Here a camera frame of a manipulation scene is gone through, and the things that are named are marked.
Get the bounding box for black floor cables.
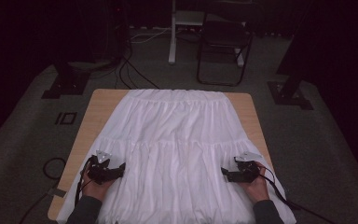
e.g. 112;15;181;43
114;46;161;91

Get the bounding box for white skirt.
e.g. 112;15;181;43
56;88;296;224

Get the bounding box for grey tape strip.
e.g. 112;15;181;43
48;187;67;199

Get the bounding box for person's left hand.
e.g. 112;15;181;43
81;169;116;202

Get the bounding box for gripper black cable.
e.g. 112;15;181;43
256;165;337;224
74;155;97;207

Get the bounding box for white floor cable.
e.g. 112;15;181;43
130;27;172;44

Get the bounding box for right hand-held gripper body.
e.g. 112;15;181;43
234;151;263;183

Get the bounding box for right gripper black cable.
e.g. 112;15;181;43
256;165;337;224

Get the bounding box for person's right hand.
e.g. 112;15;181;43
239;161;270;203

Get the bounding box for white desk frame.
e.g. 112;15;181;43
168;0;246;68

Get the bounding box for black curtain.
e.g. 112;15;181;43
276;0;358;190

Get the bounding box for black stand base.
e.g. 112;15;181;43
267;74;314;110
41;62;91;100

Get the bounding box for black folding chair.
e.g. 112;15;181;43
196;19;254;87

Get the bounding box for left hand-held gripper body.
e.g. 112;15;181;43
87;149;119;185

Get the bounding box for black floor cable loop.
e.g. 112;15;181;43
18;157;67;224

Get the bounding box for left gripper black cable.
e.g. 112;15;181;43
74;155;97;207

